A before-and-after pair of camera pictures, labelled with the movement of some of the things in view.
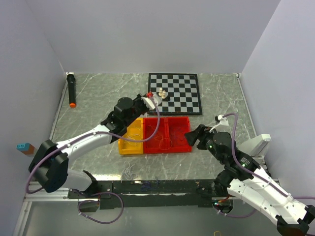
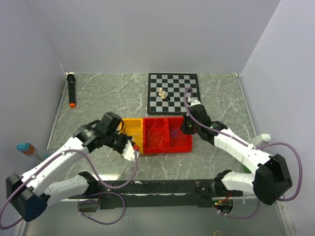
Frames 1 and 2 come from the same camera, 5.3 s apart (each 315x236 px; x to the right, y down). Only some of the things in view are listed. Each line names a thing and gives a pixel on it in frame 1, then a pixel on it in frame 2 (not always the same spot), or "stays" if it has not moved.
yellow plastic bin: [134, 131] stays
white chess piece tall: [160, 93] stays
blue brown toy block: [26, 148] stays
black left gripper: [138, 98] → [126, 138]
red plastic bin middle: [160, 143] stays
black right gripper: [201, 132] → [186, 116]
